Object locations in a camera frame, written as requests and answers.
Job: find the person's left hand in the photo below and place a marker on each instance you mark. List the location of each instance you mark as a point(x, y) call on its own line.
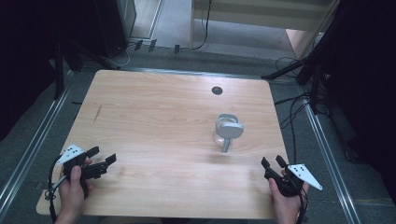
point(71, 191)

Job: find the white tape dispenser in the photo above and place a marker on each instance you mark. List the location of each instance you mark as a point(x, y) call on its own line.
point(228, 130)

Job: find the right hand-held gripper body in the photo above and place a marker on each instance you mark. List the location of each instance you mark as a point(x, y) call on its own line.
point(303, 174)

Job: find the black power plug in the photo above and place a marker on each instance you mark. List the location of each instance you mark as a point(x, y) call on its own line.
point(138, 45)
point(152, 45)
point(176, 48)

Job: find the metal floor rail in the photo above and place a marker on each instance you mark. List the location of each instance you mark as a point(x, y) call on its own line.
point(29, 152)
point(328, 155)

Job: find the person's right hand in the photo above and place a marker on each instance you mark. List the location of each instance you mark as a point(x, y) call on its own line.
point(285, 205)

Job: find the black metal stand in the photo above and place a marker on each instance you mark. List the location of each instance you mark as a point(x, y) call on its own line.
point(59, 71)
point(299, 67)

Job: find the black cabinet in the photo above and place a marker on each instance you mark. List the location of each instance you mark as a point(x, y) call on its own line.
point(116, 25)

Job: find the round grey table grommet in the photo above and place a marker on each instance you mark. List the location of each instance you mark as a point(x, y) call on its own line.
point(217, 90)

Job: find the white shelf frame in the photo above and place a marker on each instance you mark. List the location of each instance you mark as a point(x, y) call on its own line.
point(249, 12)

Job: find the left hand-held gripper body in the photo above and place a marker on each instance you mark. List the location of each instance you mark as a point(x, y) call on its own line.
point(71, 153)

